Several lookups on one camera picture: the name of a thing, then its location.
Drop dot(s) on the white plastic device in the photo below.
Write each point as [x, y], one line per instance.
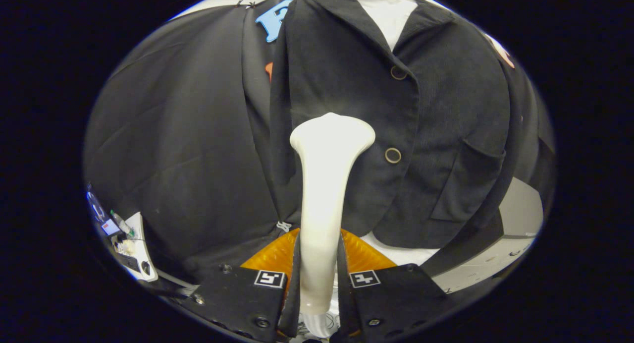
[141, 244]

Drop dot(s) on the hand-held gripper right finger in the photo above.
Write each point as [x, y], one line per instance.
[345, 298]

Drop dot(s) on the black blazer jacket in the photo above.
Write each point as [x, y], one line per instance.
[446, 135]

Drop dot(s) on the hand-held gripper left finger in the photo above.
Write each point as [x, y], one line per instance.
[293, 298]

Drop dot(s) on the white shirt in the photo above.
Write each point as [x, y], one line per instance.
[389, 21]

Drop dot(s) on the grey cabinet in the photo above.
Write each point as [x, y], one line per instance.
[520, 209]

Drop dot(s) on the white garment steamer head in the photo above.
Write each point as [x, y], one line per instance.
[322, 194]

